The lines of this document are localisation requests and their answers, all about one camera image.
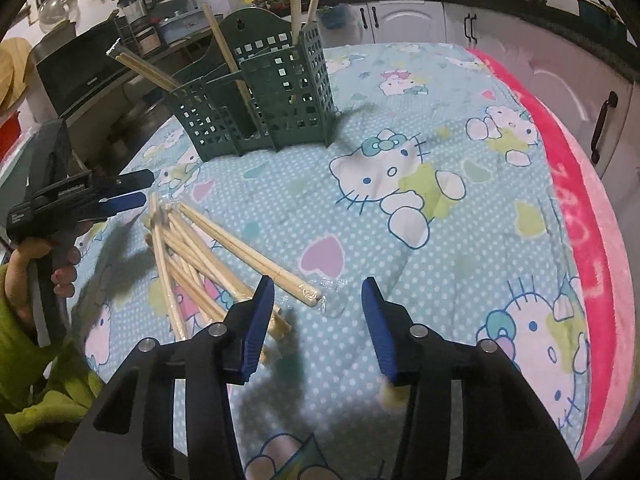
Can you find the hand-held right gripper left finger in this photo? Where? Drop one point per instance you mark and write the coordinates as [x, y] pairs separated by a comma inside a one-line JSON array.
[[257, 330]]

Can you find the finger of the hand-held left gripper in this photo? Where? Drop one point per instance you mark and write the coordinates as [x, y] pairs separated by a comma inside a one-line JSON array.
[[125, 180], [122, 202]]

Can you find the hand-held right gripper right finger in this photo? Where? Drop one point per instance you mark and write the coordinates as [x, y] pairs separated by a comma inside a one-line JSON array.
[[385, 335]]

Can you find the bunch of wooden chopsticks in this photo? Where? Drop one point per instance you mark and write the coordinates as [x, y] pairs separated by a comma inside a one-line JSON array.
[[240, 246]]

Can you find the green plastic utensil basket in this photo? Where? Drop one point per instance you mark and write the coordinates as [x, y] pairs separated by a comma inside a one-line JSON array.
[[260, 30]]

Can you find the person's left forearm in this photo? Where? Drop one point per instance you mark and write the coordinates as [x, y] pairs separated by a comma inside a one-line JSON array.
[[30, 385]]

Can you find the person's left hand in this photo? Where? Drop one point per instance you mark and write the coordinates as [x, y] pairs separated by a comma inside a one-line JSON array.
[[20, 275]]

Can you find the red basin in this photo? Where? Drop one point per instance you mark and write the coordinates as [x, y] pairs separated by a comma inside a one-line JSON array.
[[9, 135]]

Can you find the cartoon cat print bedsheet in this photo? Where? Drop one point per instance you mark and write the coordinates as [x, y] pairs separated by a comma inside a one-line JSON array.
[[350, 240]]

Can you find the black microwave oven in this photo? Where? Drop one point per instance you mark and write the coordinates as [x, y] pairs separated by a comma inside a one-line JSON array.
[[80, 80]]

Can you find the round wooden board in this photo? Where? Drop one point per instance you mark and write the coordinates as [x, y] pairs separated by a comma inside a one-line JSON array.
[[15, 70]]

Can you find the jar of grains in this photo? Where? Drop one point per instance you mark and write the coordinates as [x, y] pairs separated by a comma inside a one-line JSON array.
[[146, 40]]

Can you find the steel shelf rack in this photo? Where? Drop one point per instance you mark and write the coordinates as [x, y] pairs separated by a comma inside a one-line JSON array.
[[192, 46]]

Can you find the light blue dish box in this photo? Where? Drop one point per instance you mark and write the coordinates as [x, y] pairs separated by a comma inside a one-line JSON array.
[[182, 25]]

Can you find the blender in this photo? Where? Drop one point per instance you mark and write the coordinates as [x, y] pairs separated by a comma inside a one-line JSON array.
[[135, 2]]

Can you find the glass pot lid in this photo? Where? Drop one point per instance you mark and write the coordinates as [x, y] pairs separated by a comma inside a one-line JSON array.
[[57, 7]]

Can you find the pink blanket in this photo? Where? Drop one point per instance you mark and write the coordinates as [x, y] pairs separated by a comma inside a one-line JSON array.
[[590, 240]]

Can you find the blue plastic bag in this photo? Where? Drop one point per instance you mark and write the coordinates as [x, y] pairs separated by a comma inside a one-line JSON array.
[[336, 15]]

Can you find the white lower kitchen cabinets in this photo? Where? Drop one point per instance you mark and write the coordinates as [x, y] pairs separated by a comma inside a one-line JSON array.
[[415, 20]]

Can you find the black kitchen countertop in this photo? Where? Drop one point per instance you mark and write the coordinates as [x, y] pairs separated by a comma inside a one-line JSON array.
[[550, 15]]

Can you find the blue pot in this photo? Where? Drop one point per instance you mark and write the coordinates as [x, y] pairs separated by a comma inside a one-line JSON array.
[[600, 20]]

